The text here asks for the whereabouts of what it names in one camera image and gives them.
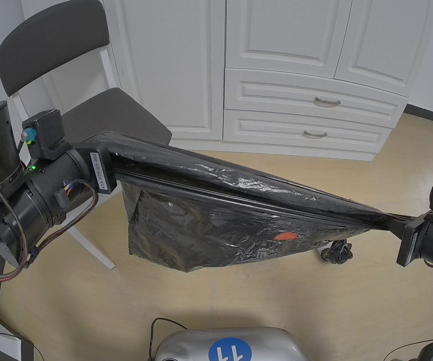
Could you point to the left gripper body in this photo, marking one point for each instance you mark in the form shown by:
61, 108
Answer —
62, 179

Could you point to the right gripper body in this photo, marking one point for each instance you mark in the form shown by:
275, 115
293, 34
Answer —
413, 239

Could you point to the black plastic bag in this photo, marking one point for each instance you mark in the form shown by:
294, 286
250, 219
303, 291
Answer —
220, 209

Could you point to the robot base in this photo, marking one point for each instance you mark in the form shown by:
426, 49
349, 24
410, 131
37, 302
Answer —
261, 344

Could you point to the crumpled black plastic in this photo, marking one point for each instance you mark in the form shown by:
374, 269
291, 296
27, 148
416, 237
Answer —
336, 252

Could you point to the white chair dark grey seat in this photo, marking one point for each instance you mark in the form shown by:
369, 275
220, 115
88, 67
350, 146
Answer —
51, 40

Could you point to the white wardrobe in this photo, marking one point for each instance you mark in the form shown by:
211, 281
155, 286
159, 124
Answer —
284, 21

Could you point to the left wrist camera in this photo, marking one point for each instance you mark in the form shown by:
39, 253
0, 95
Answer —
47, 130

